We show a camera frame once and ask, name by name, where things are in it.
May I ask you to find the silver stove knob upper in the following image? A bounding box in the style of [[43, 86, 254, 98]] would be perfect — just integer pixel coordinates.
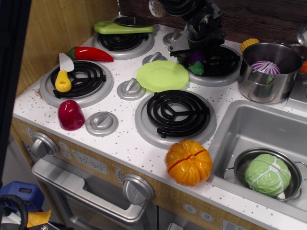
[[142, 52, 167, 65]]

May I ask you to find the silver oven door handle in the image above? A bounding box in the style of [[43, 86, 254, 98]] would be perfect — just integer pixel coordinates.
[[32, 159, 157, 230]]

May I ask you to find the silver stove knob back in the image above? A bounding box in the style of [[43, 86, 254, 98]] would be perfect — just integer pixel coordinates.
[[163, 29, 182, 46]]

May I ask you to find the grey oven dial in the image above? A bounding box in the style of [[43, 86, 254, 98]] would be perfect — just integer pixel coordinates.
[[31, 132, 59, 159], [122, 173, 155, 205]]

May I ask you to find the silver stove knob front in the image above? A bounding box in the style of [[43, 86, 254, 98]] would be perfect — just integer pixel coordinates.
[[85, 112, 119, 137]]

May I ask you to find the silver stove knob middle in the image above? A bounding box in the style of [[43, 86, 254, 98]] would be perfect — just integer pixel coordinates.
[[117, 78, 146, 101]]

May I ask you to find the front left black burner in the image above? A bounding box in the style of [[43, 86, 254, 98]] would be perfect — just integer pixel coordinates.
[[40, 61, 114, 108]]

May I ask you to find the red toy chili pepper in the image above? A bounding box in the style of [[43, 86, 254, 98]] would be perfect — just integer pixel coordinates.
[[66, 46, 114, 62]]

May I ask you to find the back right black burner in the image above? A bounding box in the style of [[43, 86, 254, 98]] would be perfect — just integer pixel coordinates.
[[181, 45, 242, 87]]

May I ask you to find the black burner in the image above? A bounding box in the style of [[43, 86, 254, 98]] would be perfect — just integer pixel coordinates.
[[40, 61, 114, 108], [181, 45, 242, 87], [93, 33, 154, 60], [135, 90, 217, 149]]

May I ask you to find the small steel pan in sink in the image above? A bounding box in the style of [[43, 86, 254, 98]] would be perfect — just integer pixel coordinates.
[[224, 148, 304, 202]]

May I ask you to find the purple toy onion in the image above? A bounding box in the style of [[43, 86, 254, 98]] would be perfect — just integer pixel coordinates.
[[251, 60, 281, 75]]

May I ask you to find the grey oven dial right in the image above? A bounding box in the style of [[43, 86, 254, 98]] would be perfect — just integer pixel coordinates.
[[122, 173, 155, 205]]

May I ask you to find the dark red toy pepper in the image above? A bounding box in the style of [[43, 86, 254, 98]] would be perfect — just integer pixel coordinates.
[[58, 100, 85, 131]]

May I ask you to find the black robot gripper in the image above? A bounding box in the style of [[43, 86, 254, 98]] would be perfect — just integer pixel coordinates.
[[167, 0, 226, 64]]

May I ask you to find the back left black burner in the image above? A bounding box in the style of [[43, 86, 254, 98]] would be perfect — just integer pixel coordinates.
[[93, 33, 154, 60]]

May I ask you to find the black braided cable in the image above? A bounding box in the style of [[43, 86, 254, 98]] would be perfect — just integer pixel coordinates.
[[0, 194, 29, 230]]

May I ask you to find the light green plastic plate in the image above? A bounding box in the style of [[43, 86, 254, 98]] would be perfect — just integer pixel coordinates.
[[136, 60, 189, 92]]

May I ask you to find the hanging steel slotted spoon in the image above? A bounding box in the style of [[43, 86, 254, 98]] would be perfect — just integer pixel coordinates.
[[148, 0, 167, 18]]

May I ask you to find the blue device on floor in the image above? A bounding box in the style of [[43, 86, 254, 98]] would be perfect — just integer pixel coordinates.
[[0, 181, 45, 211]]

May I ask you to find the toy knife yellow handle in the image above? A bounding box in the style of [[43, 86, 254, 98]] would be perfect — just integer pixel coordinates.
[[55, 53, 74, 92]]

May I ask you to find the silver stove knob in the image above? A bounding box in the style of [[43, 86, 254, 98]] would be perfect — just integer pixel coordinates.
[[85, 112, 119, 137], [163, 29, 182, 46], [117, 78, 146, 101], [142, 52, 167, 65]]

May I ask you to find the grey oven dial left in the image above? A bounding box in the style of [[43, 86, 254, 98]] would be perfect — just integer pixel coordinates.
[[31, 132, 59, 159]]

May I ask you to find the green toy cabbage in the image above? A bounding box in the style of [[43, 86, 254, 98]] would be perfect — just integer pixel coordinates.
[[245, 154, 292, 197]]

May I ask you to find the yellow toy corn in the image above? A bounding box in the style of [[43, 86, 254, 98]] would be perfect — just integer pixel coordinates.
[[240, 38, 260, 52]]

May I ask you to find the large stainless steel pot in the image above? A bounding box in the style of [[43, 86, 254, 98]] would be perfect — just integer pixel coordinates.
[[238, 43, 303, 104]]

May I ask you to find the front right black burner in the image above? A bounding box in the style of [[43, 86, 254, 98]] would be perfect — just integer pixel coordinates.
[[135, 90, 217, 149]]

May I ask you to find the orange toy pumpkin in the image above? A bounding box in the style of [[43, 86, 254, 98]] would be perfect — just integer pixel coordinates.
[[165, 139, 213, 186]]

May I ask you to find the grey toy sink basin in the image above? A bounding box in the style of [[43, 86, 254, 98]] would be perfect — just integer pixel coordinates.
[[209, 100, 307, 222]]

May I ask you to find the orange toy at right edge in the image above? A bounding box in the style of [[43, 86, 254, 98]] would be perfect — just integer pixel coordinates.
[[299, 60, 307, 74]]

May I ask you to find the purple toy eggplant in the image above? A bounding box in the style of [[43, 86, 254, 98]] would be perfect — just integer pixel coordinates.
[[188, 50, 205, 76]]

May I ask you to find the yellow cloth on floor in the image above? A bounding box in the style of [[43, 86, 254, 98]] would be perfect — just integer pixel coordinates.
[[26, 210, 51, 228]]

